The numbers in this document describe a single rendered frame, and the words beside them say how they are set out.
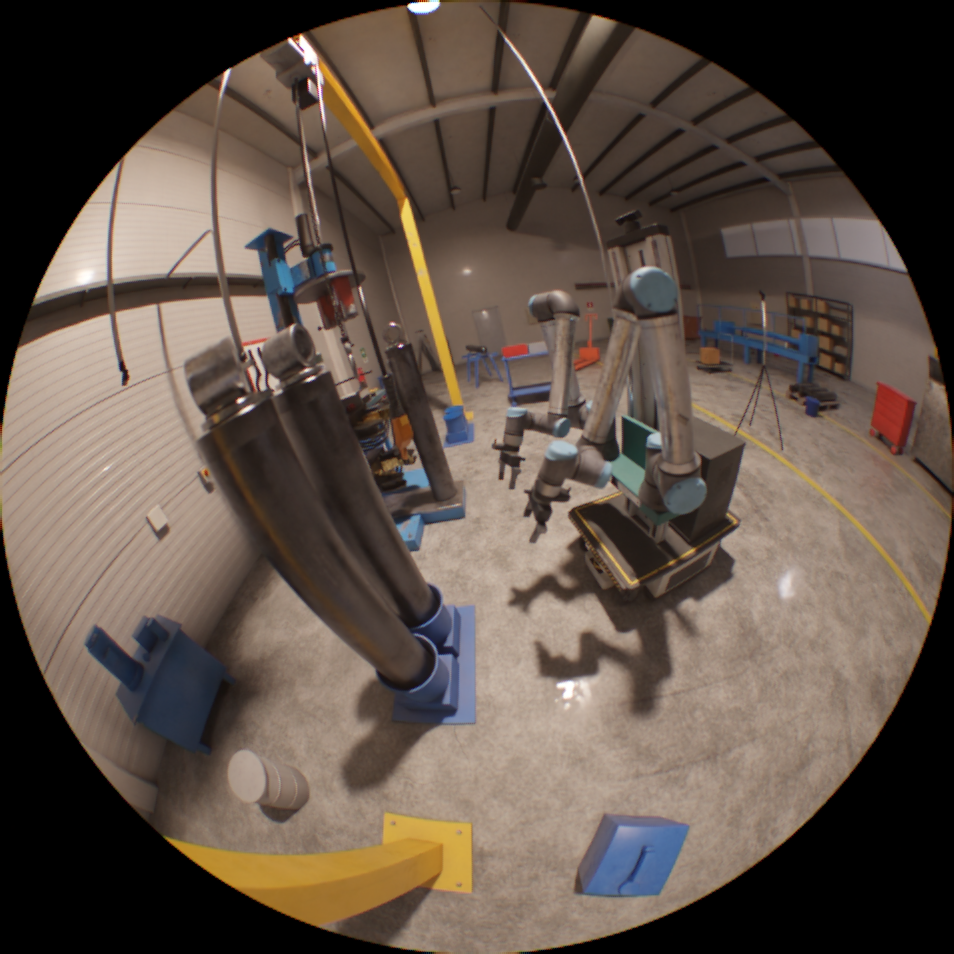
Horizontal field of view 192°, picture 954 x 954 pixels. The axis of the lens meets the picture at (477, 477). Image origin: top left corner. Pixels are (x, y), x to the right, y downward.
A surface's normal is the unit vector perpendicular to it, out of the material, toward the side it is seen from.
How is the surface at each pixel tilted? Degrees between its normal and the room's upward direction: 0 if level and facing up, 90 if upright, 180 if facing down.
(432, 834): 0
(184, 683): 90
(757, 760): 0
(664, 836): 0
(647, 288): 83
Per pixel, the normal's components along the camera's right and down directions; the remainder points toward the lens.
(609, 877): -0.23, -0.84
